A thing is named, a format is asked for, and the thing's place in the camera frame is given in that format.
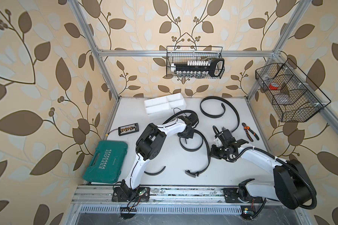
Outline white divided storage tray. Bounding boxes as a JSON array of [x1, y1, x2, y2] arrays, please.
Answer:
[[144, 93, 187, 118]]

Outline black belt front loop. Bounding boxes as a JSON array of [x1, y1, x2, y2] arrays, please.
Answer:
[[179, 129, 211, 178]]

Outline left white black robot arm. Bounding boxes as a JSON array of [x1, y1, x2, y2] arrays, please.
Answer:
[[120, 110, 199, 198]]

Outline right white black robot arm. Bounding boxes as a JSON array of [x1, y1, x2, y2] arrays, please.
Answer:
[[210, 126, 317, 210]]

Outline orange black pliers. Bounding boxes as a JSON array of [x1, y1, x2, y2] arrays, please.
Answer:
[[242, 122, 260, 142]]

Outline black belt back right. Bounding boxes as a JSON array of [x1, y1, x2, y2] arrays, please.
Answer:
[[200, 96, 240, 132]]

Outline black bit holder box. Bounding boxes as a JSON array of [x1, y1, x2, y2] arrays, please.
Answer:
[[118, 123, 139, 136]]

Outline black belt long middle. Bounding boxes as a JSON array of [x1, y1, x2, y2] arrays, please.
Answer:
[[144, 109, 199, 177]]

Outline red item in basket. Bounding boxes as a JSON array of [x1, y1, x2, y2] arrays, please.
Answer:
[[269, 82, 279, 91]]

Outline green plastic tool case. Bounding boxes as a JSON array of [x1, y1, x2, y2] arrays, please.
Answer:
[[83, 140, 128, 184]]

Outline black socket set rail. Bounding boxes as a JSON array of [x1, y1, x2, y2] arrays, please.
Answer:
[[171, 58, 225, 78]]

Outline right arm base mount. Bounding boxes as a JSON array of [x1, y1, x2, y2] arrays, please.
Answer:
[[223, 187, 263, 204]]

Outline back wire basket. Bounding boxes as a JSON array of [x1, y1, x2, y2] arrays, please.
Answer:
[[166, 46, 225, 79]]

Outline wire basket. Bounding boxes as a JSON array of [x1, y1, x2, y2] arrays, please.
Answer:
[[166, 46, 225, 79], [255, 58, 331, 122]]

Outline right wire basket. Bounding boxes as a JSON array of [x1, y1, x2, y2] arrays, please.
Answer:
[[255, 58, 331, 122]]

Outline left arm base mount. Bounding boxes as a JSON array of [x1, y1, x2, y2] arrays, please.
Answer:
[[111, 187, 151, 203]]

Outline aluminium front rail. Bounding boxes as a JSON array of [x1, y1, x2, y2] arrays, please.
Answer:
[[71, 185, 261, 206]]

